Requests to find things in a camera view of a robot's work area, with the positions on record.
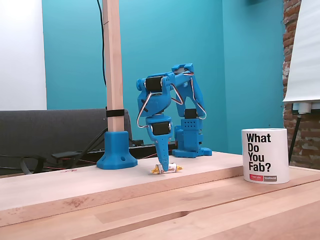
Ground thick black cable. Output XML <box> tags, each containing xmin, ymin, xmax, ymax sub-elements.
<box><xmin>72</xmin><ymin>127</ymin><xmax>109</xmax><ymax>168</ymax></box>

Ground flat black device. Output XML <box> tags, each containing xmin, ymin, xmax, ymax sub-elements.
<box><xmin>51</xmin><ymin>150</ymin><xmax>85</xmax><ymax>161</ymax></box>

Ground black strap loop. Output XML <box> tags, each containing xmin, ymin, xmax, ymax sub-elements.
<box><xmin>20</xmin><ymin>155</ymin><xmax>46</xmax><ymax>175</ymax></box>

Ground thin red wire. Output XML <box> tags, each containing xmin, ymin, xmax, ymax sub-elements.
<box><xmin>44</xmin><ymin>149</ymin><xmax>176</xmax><ymax>171</ymax></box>

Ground thin black cable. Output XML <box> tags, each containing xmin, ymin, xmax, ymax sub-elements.
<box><xmin>96</xmin><ymin>0</ymin><xmax>107</xmax><ymax>87</ymax></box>

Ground caramel sweet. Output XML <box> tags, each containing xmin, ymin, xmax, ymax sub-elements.
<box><xmin>149</xmin><ymin>162</ymin><xmax>185</xmax><ymax>175</ymax></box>

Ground wooden post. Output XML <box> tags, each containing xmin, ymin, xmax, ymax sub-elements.
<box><xmin>102</xmin><ymin>0</ymin><xmax>125</xmax><ymax>133</ymax></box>

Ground blue post base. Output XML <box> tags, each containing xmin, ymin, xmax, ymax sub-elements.
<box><xmin>96</xmin><ymin>130</ymin><xmax>139</xmax><ymax>170</ymax></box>

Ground black strap on post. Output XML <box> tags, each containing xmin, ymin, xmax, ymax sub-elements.
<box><xmin>105</xmin><ymin>109</ymin><xmax>126</xmax><ymax>118</ymax></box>

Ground dark grey sofa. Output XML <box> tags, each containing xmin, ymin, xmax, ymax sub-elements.
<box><xmin>0</xmin><ymin>107</ymin><xmax>134</xmax><ymax>176</ymax></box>

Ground white printed mug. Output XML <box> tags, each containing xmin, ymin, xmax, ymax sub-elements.
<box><xmin>241</xmin><ymin>128</ymin><xmax>291</xmax><ymax>185</ymax></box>

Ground black power strip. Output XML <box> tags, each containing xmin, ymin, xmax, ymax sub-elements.
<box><xmin>128</xmin><ymin>140</ymin><xmax>179</xmax><ymax>159</ymax></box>

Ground black flip chart leg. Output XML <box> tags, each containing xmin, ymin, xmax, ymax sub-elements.
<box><xmin>287</xmin><ymin>113</ymin><xmax>301</xmax><ymax>166</ymax></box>

